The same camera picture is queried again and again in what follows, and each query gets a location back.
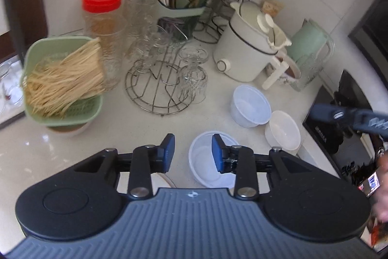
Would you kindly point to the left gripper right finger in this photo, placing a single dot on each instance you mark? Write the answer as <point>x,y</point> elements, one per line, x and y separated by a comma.
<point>238,160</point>

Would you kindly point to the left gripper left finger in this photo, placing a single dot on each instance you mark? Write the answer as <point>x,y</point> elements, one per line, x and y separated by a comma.
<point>147,160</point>

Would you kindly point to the translucent plastic bowl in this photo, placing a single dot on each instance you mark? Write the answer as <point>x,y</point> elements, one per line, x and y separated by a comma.
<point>249,107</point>
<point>202,164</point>

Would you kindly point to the white plastic bowl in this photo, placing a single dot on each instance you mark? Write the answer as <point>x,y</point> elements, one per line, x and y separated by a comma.
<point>282,131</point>

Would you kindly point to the white leaf plate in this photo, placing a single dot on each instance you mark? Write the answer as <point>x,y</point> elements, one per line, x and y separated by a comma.
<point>158,181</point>

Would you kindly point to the person's right hand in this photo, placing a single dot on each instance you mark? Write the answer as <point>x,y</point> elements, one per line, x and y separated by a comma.
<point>380,197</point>

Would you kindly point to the black gas stove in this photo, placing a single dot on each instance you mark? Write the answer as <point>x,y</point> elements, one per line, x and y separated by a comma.
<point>352,153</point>

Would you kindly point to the white bowl under basket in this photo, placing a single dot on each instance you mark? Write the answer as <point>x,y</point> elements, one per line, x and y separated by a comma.
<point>69,130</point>

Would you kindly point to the patterned ceramic bowl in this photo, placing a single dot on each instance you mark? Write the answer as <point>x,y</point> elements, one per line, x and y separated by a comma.
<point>286,70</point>

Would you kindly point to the mint green kettle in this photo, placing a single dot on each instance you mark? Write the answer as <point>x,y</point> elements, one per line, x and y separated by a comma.
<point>311,48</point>

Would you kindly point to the crystal glass on rack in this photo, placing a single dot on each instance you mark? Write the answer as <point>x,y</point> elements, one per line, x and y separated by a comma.
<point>192,78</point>

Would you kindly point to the white electric cooking pot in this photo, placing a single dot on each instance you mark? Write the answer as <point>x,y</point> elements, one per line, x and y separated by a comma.
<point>250,41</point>

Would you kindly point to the dry noodle bundle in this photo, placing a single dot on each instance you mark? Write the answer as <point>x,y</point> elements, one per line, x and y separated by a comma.
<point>65,76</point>

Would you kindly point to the red lid plastic jar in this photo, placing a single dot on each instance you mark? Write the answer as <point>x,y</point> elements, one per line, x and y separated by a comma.
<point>103,19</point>

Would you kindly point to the yellow snack bag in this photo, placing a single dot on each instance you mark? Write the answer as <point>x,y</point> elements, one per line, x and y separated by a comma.
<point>272,7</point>

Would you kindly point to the white drip tray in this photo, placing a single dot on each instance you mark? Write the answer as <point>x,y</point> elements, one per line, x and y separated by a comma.
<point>9,86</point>

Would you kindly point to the green noodle basket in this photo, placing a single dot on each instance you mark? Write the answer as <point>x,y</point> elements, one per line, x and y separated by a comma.
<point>60,89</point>

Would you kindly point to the wire glass rack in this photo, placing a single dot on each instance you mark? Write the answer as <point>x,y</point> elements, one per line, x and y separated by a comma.
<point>152,81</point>

